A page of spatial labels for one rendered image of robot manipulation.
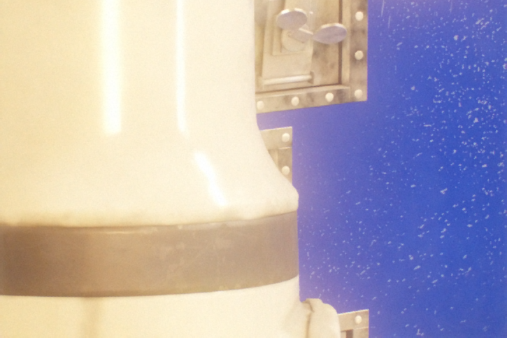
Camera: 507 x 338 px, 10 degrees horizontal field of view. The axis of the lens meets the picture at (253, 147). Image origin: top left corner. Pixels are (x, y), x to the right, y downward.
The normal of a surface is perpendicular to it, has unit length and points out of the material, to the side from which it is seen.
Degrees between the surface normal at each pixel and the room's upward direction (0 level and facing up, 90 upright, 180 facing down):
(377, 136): 90
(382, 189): 90
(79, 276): 81
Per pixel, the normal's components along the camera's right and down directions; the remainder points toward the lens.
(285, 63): 0.47, 0.37
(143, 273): 0.18, 0.06
